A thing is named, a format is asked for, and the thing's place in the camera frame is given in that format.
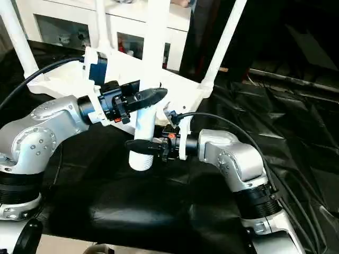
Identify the small yellow label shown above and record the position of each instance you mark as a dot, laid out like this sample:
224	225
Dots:
224	69

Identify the white sideboard with glass doors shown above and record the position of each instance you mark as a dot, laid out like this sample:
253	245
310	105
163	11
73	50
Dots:
66	16

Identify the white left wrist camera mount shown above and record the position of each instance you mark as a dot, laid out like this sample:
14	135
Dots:
95	68

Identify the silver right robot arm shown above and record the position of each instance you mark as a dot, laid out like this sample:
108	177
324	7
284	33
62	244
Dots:
233	158

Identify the black work mat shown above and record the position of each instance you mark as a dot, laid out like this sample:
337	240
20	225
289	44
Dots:
278	127

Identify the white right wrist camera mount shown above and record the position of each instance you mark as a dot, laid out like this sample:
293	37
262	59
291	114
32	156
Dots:
184	127

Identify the black backdrop cloth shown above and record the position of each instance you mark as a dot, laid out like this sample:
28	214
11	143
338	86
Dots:
278	29

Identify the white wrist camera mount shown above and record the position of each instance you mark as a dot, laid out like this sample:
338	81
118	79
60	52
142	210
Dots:
95	68
184	127

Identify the grey metal rod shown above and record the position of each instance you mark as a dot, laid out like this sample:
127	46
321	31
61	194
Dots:
296	79

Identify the white plastic table top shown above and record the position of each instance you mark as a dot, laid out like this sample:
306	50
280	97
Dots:
180	87

